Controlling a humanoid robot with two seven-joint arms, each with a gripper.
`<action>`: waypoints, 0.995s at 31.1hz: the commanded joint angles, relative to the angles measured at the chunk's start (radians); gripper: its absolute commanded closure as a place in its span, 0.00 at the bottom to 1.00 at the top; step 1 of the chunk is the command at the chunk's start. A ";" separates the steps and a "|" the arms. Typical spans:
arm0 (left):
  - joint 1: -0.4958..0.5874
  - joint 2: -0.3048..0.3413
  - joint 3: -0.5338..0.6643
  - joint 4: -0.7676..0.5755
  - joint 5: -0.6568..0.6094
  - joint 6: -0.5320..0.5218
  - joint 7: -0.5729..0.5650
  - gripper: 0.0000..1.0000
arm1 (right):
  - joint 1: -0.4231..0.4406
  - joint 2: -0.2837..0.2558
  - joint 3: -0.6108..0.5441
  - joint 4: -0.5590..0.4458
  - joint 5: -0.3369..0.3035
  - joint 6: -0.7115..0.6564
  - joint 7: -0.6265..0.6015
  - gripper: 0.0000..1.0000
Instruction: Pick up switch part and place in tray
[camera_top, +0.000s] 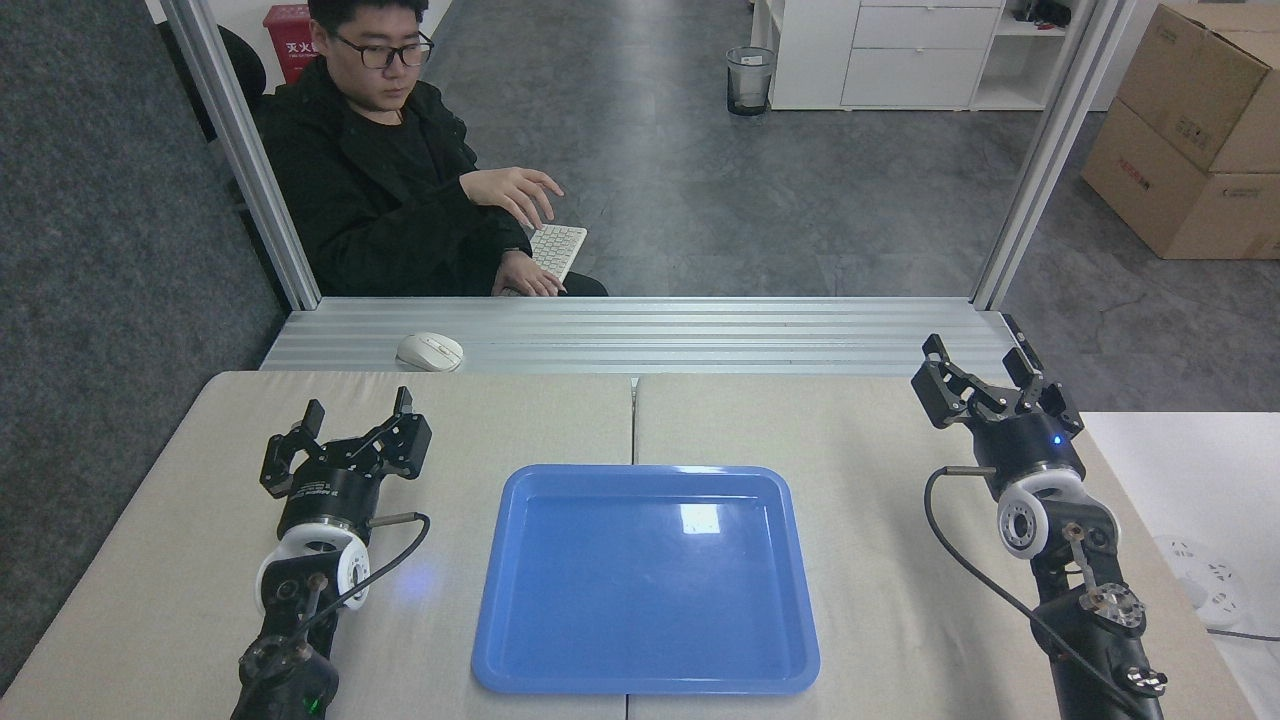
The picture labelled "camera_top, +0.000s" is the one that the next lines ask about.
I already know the white power strip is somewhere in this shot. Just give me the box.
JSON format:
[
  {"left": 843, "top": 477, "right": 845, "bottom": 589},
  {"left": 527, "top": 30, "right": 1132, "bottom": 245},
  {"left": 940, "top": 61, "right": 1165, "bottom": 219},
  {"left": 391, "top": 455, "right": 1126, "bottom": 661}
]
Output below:
[{"left": 1153, "top": 534, "right": 1252, "bottom": 631}]

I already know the white drawer cabinet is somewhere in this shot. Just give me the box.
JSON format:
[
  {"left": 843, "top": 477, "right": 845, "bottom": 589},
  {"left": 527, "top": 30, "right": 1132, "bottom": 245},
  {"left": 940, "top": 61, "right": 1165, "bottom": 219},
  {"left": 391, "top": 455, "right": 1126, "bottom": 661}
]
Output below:
[{"left": 750, "top": 0, "right": 1113, "bottom": 112}]

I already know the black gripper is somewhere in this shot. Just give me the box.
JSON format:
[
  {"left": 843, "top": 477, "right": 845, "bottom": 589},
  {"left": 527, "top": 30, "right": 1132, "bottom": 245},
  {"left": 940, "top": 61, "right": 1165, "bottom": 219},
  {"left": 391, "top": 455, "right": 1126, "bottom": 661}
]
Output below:
[
  {"left": 260, "top": 387, "right": 434, "bottom": 543},
  {"left": 910, "top": 314, "right": 1088, "bottom": 500}
]

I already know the person's right hand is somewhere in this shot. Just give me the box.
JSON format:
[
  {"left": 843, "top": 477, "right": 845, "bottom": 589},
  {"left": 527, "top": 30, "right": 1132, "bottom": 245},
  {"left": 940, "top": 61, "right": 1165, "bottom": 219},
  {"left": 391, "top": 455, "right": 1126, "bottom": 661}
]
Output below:
[{"left": 459, "top": 167, "right": 565, "bottom": 232}]

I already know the silver aluminium post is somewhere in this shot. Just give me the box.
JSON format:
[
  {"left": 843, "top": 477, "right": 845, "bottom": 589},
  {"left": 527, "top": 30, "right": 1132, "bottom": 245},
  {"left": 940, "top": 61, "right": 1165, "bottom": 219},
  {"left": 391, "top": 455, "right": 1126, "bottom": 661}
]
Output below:
[
  {"left": 971, "top": 0, "right": 1137, "bottom": 312},
  {"left": 160, "top": 0, "right": 322, "bottom": 312}
]

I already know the blue plastic tray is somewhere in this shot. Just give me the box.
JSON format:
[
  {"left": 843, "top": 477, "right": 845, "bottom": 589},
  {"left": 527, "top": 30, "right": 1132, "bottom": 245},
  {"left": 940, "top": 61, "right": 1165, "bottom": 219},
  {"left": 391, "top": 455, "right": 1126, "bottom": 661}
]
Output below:
[{"left": 471, "top": 464, "right": 822, "bottom": 697}]

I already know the white keyboard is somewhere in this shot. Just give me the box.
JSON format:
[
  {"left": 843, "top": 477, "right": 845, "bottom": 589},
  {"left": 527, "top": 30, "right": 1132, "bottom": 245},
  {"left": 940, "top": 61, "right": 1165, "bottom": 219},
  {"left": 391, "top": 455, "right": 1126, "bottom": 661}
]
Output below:
[{"left": 526, "top": 224, "right": 589, "bottom": 285}]

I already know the large brown cardboard box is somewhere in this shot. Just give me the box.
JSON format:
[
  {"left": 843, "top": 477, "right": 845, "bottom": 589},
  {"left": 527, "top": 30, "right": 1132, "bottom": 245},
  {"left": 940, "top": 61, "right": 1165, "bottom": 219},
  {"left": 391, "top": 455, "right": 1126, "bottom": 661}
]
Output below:
[{"left": 1080, "top": 98, "right": 1280, "bottom": 262}]

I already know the silver ribbed aluminium platform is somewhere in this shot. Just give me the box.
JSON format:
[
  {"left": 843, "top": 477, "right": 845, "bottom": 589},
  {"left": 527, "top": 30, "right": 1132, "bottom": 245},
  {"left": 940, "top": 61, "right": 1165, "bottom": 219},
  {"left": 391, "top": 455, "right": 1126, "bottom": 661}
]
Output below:
[{"left": 259, "top": 296, "right": 1023, "bottom": 377}]

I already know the white side table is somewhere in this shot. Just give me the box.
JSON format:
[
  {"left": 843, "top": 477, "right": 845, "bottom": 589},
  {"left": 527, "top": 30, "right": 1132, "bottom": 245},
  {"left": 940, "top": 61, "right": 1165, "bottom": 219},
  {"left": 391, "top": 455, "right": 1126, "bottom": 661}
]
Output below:
[{"left": 1079, "top": 411, "right": 1280, "bottom": 720}]

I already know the red fire equipment box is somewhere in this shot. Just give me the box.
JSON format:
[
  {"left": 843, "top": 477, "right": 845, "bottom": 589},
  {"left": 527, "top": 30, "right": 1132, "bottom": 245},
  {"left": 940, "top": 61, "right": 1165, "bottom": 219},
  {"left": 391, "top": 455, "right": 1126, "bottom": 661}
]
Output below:
[{"left": 263, "top": 3, "right": 317, "bottom": 87}]

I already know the black office chair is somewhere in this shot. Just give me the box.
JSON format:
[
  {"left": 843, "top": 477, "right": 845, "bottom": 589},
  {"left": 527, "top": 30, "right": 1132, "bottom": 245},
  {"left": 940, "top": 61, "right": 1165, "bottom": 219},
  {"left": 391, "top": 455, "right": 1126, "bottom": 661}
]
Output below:
[{"left": 157, "top": 22, "right": 270, "bottom": 143}]

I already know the person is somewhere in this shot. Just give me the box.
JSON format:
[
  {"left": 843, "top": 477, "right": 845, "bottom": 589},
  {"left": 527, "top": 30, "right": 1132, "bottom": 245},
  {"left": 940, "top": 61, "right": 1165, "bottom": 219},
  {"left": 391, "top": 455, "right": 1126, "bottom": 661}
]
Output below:
[{"left": 250, "top": 0, "right": 610, "bottom": 298}]

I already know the white computer mouse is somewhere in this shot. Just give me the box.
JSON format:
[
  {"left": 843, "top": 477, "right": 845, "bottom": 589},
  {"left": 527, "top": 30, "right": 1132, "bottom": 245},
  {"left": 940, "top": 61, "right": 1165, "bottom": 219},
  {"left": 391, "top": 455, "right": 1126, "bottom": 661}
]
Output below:
[{"left": 395, "top": 332, "right": 466, "bottom": 373}]

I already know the person's left hand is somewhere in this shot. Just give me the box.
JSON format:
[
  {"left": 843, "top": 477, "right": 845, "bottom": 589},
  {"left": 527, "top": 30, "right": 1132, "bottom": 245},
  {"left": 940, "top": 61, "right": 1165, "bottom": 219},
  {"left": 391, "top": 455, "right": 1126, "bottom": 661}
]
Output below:
[{"left": 492, "top": 249, "right": 569, "bottom": 298}]

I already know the small brown cardboard box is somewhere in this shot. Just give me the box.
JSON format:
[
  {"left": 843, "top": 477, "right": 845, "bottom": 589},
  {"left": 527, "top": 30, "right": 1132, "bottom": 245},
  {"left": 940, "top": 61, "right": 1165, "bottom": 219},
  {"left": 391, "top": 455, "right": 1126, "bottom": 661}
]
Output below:
[{"left": 1114, "top": 2, "right": 1280, "bottom": 175}]

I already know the grey waste bin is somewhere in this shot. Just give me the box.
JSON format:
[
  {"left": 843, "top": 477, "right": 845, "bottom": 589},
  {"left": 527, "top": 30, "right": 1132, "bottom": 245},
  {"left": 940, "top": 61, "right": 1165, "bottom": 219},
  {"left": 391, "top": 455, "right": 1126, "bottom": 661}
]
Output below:
[{"left": 725, "top": 46, "right": 778, "bottom": 118}]

